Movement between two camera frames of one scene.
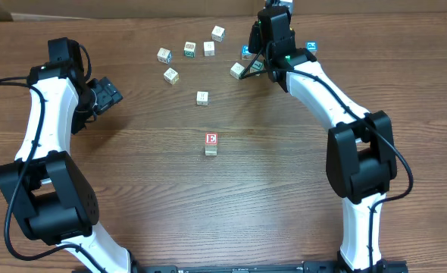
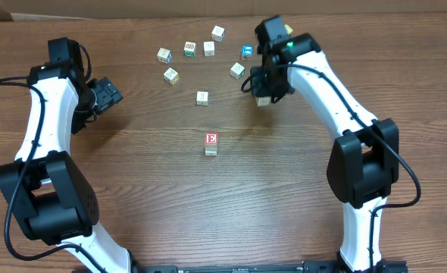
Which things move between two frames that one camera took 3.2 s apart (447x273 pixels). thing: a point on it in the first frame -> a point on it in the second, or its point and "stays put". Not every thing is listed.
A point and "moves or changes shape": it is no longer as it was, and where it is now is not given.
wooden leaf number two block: x=211 y=148 stays put
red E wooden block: x=210 y=139 stays put
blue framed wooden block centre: x=246 y=55 stays put
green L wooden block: x=257 y=67 moves or changes shape
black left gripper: x=107 y=93 stays put
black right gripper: x=254 y=42 -> x=264 y=88
